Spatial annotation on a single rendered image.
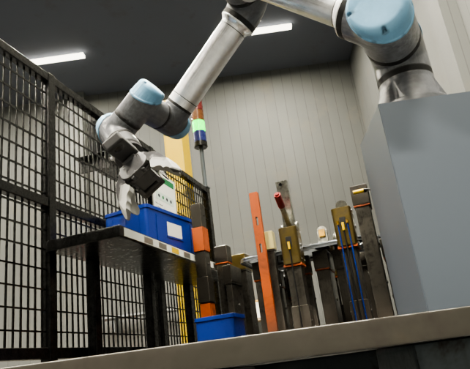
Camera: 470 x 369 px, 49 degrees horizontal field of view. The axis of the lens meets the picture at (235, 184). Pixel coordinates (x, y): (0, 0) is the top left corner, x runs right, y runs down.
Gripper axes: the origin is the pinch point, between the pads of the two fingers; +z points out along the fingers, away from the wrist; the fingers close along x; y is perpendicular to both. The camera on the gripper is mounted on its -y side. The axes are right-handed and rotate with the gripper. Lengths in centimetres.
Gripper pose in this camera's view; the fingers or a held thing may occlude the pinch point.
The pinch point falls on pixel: (152, 194)
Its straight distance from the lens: 109.1
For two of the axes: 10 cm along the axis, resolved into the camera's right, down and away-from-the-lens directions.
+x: -7.4, 6.8, 0.1
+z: 4.7, 5.2, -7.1
